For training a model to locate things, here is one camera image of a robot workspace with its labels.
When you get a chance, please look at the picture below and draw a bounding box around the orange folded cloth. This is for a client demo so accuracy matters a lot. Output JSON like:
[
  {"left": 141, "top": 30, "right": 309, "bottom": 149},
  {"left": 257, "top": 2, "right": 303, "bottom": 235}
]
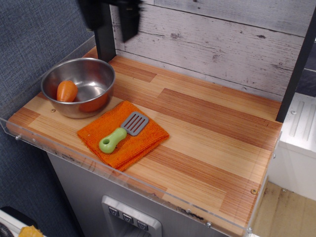
[{"left": 77, "top": 101, "right": 169, "bottom": 171}]

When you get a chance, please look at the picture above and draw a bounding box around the white black device corner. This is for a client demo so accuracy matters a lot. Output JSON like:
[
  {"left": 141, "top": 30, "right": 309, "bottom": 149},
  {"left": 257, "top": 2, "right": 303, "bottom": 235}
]
[{"left": 0, "top": 207, "right": 38, "bottom": 237}]

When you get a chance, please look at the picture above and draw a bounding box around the silver metal pot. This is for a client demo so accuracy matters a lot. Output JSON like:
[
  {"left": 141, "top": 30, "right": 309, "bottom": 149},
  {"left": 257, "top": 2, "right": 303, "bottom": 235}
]
[{"left": 41, "top": 58, "right": 116, "bottom": 119}]

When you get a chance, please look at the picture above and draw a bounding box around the green handled grey spatula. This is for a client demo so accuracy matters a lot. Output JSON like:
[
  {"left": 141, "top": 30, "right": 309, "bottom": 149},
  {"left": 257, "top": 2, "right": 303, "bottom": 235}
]
[{"left": 99, "top": 111, "right": 149, "bottom": 154}]

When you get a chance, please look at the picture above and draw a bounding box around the black left vertical post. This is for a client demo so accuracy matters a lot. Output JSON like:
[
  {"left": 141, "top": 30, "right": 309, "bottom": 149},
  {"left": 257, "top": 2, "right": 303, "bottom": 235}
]
[{"left": 94, "top": 3, "right": 116, "bottom": 63}]

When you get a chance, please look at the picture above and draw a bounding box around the yellow object at corner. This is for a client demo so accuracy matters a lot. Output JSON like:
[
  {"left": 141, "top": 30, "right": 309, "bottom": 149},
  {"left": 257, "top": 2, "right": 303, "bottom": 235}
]
[{"left": 18, "top": 226, "right": 44, "bottom": 237}]

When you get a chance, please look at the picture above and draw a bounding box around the black right vertical post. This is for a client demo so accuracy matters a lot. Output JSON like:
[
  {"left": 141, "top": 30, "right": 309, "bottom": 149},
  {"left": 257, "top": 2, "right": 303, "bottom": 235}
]
[{"left": 276, "top": 9, "right": 316, "bottom": 122}]

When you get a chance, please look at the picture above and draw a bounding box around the silver dispenser button panel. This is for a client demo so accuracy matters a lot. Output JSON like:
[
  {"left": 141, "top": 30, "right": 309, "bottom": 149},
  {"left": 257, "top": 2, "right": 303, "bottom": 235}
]
[{"left": 102, "top": 196, "right": 162, "bottom": 237}]

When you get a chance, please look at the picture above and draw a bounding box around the grey toy fridge cabinet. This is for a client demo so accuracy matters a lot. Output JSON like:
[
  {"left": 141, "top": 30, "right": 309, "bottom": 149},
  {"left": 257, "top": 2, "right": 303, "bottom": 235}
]
[{"left": 48, "top": 154, "right": 224, "bottom": 237}]

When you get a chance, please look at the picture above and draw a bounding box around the white toy sink unit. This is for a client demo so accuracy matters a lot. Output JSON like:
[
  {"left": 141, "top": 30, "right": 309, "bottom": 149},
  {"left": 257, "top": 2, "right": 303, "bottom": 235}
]
[{"left": 268, "top": 93, "right": 316, "bottom": 200}]

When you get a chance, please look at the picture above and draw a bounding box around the clear acrylic edge guard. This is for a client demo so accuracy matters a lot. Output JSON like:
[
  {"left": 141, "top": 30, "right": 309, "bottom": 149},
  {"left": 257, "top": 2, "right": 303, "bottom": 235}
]
[{"left": 0, "top": 36, "right": 282, "bottom": 237}]

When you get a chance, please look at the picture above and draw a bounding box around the orange toy carrot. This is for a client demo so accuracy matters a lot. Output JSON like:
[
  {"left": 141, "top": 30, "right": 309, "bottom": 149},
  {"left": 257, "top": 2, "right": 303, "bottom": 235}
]
[{"left": 56, "top": 80, "right": 78, "bottom": 102}]

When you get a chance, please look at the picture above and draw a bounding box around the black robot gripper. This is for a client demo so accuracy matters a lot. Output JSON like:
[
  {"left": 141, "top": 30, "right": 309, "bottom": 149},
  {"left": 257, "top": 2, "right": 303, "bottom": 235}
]
[{"left": 78, "top": 0, "right": 143, "bottom": 42}]

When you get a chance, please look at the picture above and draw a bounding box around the black vertical post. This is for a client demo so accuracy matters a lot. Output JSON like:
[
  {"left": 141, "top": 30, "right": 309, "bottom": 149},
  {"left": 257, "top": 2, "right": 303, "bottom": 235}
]
[
  {"left": 94, "top": 3, "right": 116, "bottom": 63},
  {"left": 276, "top": 9, "right": 316, "bottom": 122}
]

